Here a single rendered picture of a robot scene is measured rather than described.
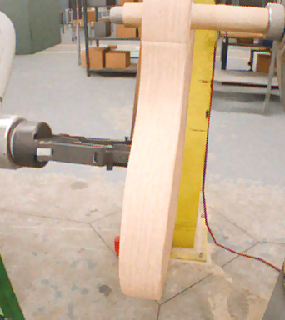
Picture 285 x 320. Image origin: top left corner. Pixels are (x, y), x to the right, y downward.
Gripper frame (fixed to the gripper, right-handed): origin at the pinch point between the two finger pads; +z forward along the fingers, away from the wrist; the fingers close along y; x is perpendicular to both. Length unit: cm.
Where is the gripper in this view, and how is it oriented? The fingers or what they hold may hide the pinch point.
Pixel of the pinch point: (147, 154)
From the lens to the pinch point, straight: 46.5
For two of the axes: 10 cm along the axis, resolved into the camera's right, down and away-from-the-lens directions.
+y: -1.6, 1.5, -9.8
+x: 0.7, -9.8, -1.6
